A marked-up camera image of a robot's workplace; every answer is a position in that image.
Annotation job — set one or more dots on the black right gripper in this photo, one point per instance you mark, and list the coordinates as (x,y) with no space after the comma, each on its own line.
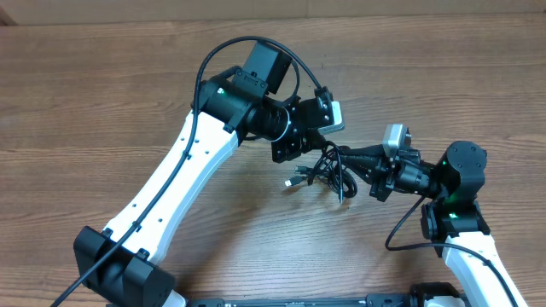
(377,170)

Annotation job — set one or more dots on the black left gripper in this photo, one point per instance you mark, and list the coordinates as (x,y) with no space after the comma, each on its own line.
(299,144)

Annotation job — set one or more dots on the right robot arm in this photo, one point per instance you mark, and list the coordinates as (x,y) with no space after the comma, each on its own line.
(451,220)

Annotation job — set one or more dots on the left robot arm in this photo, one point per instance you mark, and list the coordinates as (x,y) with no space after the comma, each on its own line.
(122,262)

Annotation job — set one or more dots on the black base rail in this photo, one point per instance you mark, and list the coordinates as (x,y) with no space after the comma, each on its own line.
(371,300)

